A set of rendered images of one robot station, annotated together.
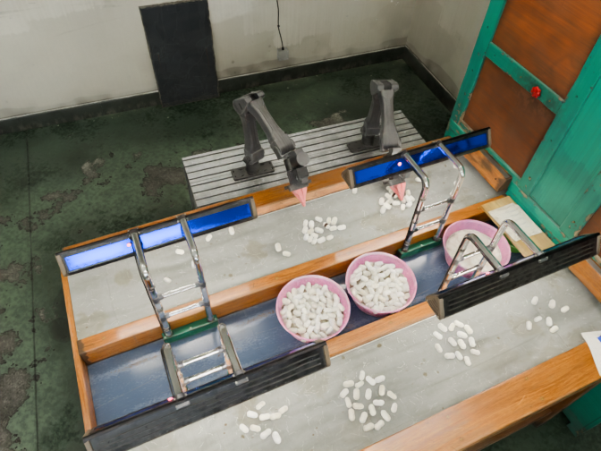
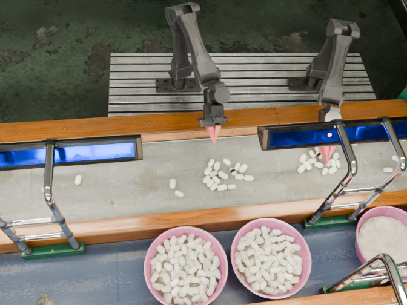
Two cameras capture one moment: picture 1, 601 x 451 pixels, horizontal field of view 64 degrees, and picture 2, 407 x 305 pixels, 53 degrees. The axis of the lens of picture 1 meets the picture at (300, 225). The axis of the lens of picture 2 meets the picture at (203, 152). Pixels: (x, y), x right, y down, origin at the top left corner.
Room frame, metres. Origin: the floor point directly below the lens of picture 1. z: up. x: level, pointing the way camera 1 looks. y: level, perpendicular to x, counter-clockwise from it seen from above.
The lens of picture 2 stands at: (0.50, -0.12, 2.07)
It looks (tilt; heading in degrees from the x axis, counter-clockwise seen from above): 59 degrees down; 10
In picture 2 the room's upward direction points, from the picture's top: 10 degrees clockwise
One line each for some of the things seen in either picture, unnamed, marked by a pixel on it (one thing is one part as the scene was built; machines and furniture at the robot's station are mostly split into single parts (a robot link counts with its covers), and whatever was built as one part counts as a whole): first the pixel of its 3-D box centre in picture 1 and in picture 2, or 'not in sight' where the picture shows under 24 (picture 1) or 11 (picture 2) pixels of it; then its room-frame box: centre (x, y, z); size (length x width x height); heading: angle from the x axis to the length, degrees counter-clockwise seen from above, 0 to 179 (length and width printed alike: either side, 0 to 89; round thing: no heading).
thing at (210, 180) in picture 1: (331, 196); (252, 134); (1.51, -0.13, 0.65); 1.20 x 0.90 x 0.04; 113
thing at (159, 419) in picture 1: (215, 392); not in sight; (0.43, 0.19, 1.08); 0.62 x 0.08 x 0.07; 116
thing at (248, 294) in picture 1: (321, 269); (212, 221); (1.06, -0.09, 0.71); 1.81 x 0.05 x 0.11; 116
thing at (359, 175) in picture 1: (419, 154); (358, 127); (1.36, -0.43, 1.08); 0.62 x 0.08 x 0.07; 116
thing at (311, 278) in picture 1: (312, 312); (185, 270); (0.86, -0.06, 0.72); 0.27 x 0.27 x 0.10
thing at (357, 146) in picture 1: (368, 138); (312, 78); (1.86, -0.31, 0.71); 0.20 x 0.07 x 0.08; 113
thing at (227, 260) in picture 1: (303, 234); (205, 174); (1.22, -0.01, 0.73); 1.81 x 0.30 x 0.02; 116
